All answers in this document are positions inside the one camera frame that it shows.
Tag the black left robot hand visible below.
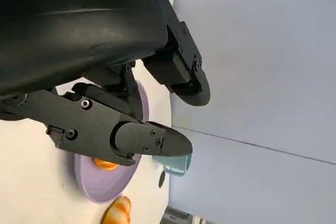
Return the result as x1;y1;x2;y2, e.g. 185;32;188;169
0;0;212;167

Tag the orange white toy bread roll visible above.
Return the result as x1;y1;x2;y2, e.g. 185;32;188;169
93;157;118;171
101;196;132;224

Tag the lilac plate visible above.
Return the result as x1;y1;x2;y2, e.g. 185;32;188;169
73;81;150;205

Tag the pale green mug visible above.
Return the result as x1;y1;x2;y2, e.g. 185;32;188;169
152;154;193;178

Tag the grey partition panel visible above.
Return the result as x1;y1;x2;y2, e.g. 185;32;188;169
166;126;336;224
170;0;336;166

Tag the grey workshop equipment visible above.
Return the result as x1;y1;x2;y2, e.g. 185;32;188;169
162;205;208;224

